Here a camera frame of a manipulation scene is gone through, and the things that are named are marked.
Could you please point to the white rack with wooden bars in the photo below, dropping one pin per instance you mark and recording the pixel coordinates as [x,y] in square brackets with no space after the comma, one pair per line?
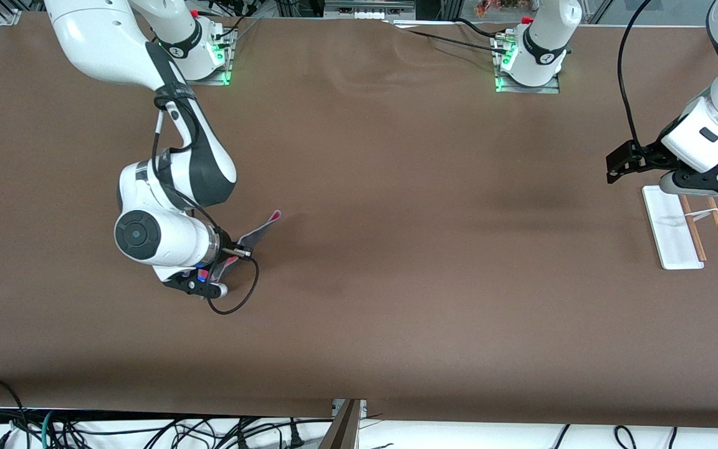
[670,237]

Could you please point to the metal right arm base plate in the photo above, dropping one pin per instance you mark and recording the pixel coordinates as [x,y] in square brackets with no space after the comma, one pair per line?
[219,76]

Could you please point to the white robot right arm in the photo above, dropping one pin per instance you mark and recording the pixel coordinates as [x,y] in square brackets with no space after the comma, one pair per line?
[97,37]

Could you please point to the orange items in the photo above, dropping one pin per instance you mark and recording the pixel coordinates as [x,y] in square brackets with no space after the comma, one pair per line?
[496,6]

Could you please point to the brown table cover sheet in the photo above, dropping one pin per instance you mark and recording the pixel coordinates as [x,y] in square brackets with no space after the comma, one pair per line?
[396,280]

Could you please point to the white connector strip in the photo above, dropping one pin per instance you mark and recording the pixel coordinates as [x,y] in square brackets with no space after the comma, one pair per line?
[368,14]

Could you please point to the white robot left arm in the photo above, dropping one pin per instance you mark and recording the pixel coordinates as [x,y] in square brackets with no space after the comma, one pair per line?
[546,37]

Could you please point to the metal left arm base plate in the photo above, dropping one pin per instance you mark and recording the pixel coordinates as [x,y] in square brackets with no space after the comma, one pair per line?
[546,89]

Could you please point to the red and grey towel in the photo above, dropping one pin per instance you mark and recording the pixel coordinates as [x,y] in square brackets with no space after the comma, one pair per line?
[259,234]

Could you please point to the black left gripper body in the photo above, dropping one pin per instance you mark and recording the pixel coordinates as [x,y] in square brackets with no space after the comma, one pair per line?
[649,156]

